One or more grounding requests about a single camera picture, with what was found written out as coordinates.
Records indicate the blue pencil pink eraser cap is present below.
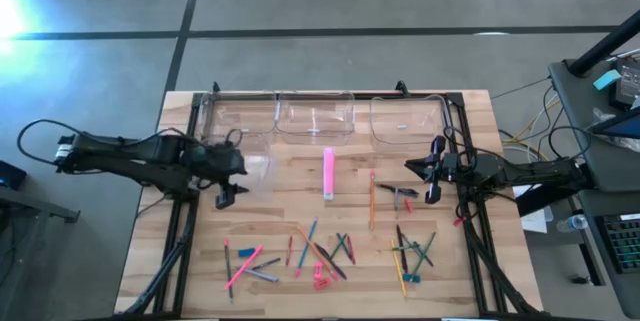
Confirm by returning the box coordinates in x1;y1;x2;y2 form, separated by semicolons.
293;216;320;279

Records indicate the grey purple pen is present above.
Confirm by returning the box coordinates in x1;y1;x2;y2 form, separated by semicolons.
243;268;280;283

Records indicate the light blue sticky note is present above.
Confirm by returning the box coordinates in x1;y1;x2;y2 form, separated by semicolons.
592;69;623;92

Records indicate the black crayon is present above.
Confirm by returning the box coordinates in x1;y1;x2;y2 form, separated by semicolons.
395;223;409;275

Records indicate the black pencil pink eraser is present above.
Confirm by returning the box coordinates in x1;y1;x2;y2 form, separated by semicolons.
223;237;235;304

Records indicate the grey side desk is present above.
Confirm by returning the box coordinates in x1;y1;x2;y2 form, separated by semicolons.
547;58;640;320

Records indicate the dark laptop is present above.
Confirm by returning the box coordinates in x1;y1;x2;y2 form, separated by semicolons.
589;108;640;140

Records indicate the purple and black pen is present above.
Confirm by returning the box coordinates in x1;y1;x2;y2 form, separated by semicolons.
313;242;348;281

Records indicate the yellow cable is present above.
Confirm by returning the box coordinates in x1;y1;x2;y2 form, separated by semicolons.
502;98;561;162

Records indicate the black aluminium frame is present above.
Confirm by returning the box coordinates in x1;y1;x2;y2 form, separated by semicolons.
112;80;544;320

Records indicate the black furniture base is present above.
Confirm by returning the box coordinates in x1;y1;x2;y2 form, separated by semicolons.
0;184;81;225

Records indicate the black keyboard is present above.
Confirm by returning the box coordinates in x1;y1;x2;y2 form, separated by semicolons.
594;213;640;275

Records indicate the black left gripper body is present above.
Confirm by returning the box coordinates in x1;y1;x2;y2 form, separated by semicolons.
197;140;249;211

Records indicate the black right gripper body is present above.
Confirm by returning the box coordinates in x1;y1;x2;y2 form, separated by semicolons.
424;134;464;206

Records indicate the black power adapter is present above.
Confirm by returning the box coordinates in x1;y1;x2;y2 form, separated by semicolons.
613;58;640;112

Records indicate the black pole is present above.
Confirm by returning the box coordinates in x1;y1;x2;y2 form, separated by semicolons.
569;8;640;78

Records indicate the white paper sheet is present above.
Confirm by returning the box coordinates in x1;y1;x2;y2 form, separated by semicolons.
512;183;555;235

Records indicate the dark blue pen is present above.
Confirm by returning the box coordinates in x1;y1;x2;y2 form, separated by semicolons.
251;257;282;272

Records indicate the clear plastic bin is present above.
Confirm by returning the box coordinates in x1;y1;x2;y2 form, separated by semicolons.
275;90;357;147
368;94;454;155
202;130;275;201
196;91;279;143

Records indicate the black device box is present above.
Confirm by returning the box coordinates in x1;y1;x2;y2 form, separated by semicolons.
0;159;28;191

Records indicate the dark grey pen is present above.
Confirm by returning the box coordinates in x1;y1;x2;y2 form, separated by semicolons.
401;232;435;268

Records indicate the black desk leg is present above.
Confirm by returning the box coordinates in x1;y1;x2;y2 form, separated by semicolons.
514;180;596;218

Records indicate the blue marker pen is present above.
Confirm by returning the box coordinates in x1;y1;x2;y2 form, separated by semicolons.
335;232;352;263

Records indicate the yellow pencil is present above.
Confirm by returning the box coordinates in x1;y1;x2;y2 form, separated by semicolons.
390;238;408;298

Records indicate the black desk cable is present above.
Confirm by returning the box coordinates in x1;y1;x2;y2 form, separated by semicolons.
492;76;594;162

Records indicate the green pencil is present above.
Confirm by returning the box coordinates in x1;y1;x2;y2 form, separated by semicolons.
409;231;438;280

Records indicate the clear water bottle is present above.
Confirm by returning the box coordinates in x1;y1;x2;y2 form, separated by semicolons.
555;213;590;234

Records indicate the orange pencil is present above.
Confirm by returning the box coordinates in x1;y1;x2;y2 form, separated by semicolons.
368;169;376;232
294;225;340;281

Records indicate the white cable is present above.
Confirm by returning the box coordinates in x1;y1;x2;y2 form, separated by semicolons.
502;90;561;162

